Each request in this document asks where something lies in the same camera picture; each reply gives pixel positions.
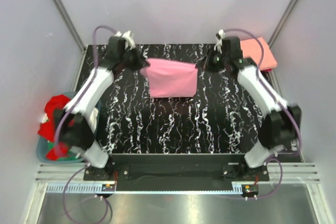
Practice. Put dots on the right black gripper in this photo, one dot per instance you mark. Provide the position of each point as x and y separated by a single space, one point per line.
205 63

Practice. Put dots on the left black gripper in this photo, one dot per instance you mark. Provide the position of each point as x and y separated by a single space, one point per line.
141 62

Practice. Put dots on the pink t shirt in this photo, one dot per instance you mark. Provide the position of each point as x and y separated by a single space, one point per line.
170 79

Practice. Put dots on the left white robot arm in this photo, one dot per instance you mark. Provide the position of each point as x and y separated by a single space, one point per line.
72 126

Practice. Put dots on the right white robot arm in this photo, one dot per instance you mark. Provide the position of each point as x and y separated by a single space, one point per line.
281 121

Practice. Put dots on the folded salmon t shirt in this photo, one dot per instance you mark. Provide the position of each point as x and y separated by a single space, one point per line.
251 49

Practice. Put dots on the folded magenta t shirt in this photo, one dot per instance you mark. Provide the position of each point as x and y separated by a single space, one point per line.
266 70

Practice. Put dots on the white t shirt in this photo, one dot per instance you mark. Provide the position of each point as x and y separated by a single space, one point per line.
93 120

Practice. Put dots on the red t shirt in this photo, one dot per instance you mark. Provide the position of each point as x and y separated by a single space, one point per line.
47 127

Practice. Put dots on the green t shirt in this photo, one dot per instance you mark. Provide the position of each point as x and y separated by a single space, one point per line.
69 158

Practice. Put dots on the blue laundry basket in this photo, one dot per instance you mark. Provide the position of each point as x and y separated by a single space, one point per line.
41 150

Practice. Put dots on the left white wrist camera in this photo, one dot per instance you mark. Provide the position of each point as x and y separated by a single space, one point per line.
128 37

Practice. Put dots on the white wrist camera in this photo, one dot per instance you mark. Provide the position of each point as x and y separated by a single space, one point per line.
220 35
128 37

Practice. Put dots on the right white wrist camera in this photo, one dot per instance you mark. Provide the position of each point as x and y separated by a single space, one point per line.
220 35

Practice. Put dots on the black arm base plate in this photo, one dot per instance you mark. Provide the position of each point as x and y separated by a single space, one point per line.
229 167

